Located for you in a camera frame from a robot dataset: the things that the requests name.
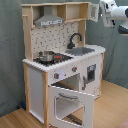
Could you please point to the red left stove knob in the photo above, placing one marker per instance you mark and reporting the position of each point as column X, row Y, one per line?
column 56, row 75

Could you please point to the white oven door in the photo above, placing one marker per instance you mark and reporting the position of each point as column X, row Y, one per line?
column 63, row 102

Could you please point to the grey toy sink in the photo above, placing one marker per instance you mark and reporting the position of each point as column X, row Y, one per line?
column 79, row 51

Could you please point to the red stove knob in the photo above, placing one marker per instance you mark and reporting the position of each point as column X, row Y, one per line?
column 74, row 69
column 56, row 75

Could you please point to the black toy stovetop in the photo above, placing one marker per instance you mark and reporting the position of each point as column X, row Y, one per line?
column 58, row 58

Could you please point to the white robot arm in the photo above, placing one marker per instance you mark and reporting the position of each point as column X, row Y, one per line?
column 112, row 12

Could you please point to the white microwave door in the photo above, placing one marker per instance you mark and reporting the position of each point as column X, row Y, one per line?
column 94, row 12

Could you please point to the white fridge door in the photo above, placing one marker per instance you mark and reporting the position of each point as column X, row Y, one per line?
column 91, row 75

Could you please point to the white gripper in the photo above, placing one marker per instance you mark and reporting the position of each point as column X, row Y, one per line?
column 106, row 8

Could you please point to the black toy faucet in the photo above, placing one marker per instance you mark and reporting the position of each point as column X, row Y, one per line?
column 72, row 41

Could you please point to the grey range hood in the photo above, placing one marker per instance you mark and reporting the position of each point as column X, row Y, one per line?
column 48, row 18

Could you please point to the wooden toy kitchen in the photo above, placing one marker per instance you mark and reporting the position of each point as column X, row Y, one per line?
column 38, row 78

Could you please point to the silver toy pot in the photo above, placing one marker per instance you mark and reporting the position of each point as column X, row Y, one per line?
column 46, row 56

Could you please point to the red right stove knob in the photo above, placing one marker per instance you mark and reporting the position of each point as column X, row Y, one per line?
column 74, row 69

